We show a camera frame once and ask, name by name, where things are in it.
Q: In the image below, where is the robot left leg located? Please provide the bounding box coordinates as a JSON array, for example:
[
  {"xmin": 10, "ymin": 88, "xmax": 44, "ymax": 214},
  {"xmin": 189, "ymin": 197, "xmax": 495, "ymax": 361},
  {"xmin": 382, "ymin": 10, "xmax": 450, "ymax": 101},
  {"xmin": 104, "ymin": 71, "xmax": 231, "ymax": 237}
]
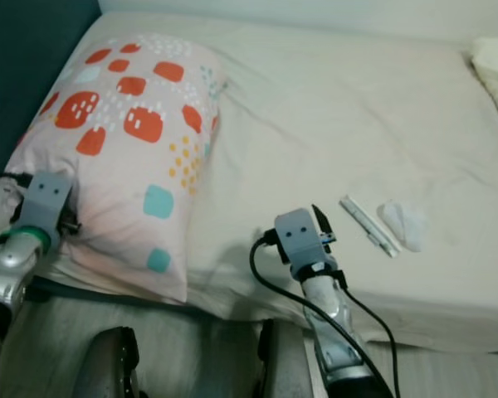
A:
[{"xmin": 79, "ymin": 326, "xmax": 142, "ymax": 398}]

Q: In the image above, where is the robot leg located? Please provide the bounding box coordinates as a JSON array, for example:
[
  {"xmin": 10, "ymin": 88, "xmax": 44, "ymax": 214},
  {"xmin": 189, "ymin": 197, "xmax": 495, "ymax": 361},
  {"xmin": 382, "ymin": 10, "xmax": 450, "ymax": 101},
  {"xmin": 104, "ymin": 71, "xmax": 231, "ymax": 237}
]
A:
[
  {"xmin": 79, "ymin": 326, "xmax": 142, "ymax": 398},
  {"xmin": 256, "ymin": 319, "xmax": 316, "ymax": 398}
]

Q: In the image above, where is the white tissue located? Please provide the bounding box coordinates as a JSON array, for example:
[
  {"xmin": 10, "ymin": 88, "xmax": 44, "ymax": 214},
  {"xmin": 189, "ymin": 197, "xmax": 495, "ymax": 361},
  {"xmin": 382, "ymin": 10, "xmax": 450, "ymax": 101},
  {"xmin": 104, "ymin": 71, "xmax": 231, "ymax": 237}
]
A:
[{"xmin": 378, "ymin": 199, "xmax": 428, "ymax": 252}]

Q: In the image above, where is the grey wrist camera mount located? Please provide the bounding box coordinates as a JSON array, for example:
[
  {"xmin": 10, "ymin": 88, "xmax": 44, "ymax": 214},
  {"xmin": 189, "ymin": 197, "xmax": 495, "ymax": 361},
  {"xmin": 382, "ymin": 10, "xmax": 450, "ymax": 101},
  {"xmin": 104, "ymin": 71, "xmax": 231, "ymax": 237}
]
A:
[
  {"xmin": 21, "ymin": 172, "xmax": 74, "ymax": 237},
  {"xmin": 274, "ymin": 207, "xmax": 334, "ymax": 270}
]

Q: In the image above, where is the robot right leg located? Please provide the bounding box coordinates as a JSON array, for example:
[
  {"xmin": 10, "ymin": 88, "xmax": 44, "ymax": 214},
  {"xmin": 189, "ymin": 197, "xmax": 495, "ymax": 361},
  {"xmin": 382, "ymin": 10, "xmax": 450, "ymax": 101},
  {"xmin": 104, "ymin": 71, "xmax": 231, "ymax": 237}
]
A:
[{"xmin": 256, "ymin": 319, "xmax": 316, "ymax": 398}]

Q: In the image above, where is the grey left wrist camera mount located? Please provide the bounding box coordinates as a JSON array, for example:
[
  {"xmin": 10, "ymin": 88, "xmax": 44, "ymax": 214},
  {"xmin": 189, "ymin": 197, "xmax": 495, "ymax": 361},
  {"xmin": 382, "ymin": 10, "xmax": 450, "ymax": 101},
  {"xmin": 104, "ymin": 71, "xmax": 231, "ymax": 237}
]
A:
[{"xmin": 21, "ymin": 172, "xmax": 74, "ymax": 237}]

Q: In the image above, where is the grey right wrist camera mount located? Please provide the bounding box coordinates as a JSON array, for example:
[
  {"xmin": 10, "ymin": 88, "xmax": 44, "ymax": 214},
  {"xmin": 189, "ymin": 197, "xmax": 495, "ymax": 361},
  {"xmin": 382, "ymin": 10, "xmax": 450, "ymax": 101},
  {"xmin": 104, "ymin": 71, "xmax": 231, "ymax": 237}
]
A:
[{"xmin": 274, "ymin": 207, "xmax": 334, "ymax": 270}]

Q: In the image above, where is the cream bed sheet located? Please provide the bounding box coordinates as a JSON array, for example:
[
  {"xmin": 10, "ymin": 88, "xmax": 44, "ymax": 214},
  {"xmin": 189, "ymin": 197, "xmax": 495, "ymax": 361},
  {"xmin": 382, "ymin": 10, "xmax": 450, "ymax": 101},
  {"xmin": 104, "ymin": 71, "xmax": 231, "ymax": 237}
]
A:
[{"xmin": 0, "ymin": 10, "xmax": 498, "ymax": 353}]

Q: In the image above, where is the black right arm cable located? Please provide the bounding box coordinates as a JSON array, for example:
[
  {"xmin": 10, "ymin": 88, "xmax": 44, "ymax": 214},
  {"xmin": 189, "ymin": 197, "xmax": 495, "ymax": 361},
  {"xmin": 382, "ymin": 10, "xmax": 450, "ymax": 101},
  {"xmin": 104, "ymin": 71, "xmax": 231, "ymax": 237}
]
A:
[{"xmin": 249, "ymin": 235, "xmax": 399, "ymax": 398}]

